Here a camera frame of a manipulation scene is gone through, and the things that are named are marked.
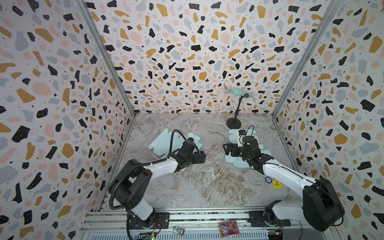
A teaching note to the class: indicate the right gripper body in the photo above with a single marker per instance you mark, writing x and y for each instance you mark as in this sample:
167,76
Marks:
231,150

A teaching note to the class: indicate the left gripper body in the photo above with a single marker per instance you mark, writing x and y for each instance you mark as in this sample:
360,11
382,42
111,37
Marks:
194,158

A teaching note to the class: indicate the mint paper box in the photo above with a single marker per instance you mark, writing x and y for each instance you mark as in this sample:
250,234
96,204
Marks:
167,144
237,161

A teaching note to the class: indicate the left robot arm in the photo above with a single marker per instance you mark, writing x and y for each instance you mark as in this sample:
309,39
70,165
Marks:
130,184

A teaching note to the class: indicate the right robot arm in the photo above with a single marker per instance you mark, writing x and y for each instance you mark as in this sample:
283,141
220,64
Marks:
319,204

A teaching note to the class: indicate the black microphone stand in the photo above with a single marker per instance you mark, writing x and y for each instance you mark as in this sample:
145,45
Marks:
235,123

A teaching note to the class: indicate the yellow round sticker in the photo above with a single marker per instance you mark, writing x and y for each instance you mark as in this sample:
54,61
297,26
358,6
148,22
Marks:
277,184

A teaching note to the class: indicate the mint green microphone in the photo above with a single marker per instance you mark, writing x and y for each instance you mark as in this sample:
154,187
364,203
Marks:
241,93

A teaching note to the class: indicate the small metal clip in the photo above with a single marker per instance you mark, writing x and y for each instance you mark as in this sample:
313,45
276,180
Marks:
178,230

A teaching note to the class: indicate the colourful square card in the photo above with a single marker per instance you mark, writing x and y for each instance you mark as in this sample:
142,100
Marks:
229,228

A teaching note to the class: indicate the circuit board right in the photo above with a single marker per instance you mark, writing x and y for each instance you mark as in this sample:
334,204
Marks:
275,234

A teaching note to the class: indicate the circuit board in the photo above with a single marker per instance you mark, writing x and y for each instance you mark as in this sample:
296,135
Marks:
150,236
275,234

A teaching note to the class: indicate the circuit board left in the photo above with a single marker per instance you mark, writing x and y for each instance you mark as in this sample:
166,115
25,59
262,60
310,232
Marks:
150,236

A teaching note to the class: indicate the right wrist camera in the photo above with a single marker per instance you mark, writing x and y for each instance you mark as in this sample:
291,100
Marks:
241,134

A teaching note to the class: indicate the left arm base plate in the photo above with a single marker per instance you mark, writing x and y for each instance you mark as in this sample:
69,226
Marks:
155,220

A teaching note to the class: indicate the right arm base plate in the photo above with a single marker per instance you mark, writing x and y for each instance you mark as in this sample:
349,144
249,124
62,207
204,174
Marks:
266,219

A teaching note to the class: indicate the aluminium mounting rail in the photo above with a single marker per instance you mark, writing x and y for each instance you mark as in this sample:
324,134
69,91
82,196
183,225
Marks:
199,224

